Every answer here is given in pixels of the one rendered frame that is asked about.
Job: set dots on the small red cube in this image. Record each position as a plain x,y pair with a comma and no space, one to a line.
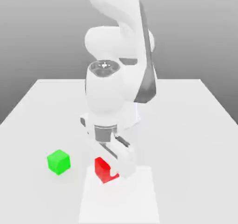
101,170

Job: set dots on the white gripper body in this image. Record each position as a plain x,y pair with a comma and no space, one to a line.
124,159

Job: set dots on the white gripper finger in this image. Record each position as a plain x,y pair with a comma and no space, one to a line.
114,170

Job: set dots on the small green cube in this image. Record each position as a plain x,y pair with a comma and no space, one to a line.
58,162

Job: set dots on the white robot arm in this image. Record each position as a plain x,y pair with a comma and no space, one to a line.
106,90

